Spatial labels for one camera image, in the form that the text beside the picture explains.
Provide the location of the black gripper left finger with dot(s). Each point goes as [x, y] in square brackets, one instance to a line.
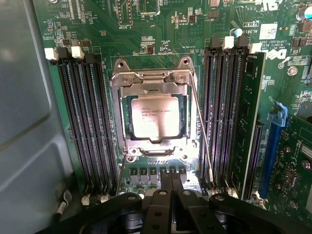
[158, 212]

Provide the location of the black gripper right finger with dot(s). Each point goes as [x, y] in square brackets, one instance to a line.
[187, 212]

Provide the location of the silver Intel Xeon CPU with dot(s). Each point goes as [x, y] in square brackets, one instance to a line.
[156, 117]

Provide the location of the short dark locking lever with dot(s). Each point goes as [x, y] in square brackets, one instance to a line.
[121, 175]

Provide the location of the black expansion slot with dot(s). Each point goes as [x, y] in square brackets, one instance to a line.
[254, 158]

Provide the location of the long silver locking lever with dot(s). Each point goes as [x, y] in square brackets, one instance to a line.
[201, 122]

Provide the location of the black RAM slot white latches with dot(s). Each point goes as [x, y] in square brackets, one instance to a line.
[94, 122]
[256, 48]
[71, 122]
[218, 122]

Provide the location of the blue expansion slot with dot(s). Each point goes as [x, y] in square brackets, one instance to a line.
[270, 158]

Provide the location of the green expansion card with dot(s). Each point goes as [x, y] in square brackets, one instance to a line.
[292, 170]

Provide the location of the green RAM stick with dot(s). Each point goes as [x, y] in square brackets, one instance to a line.
[251, 109]

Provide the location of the silver metal socket cover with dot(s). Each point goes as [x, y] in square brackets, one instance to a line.
[151, 85]

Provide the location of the green Dell motherboard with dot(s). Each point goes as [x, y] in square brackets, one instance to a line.
[146, 48]

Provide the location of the small silver capacitor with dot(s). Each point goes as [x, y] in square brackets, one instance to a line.
[237, 32]

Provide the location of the white barcode sticker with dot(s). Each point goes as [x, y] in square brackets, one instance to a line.
[268, 31]

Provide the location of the large silver capacitor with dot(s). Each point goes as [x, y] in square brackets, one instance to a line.
[303, 14]

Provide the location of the grey computer case wall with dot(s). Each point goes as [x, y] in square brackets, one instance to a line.
[24, 97]

